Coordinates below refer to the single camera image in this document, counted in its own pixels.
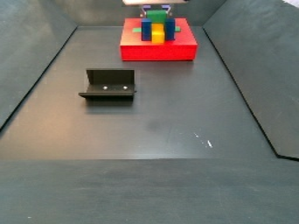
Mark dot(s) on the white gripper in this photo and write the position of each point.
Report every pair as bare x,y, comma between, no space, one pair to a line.
167,4

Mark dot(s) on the green stepped arch block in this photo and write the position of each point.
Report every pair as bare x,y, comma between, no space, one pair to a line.
159,17

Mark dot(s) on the red slotted board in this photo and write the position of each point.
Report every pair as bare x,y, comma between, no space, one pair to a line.
138,50

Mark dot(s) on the blue block left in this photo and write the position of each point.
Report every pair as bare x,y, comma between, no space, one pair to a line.
146,29

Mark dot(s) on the blue block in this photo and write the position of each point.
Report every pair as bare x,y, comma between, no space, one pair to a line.
146,29
170,29

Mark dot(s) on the blue block right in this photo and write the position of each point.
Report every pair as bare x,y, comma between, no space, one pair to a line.
170,29

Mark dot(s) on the yellow arch block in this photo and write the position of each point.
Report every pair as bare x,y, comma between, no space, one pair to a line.
158,33

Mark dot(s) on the black angled bracket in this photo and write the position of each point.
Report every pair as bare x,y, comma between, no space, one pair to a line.
110,83

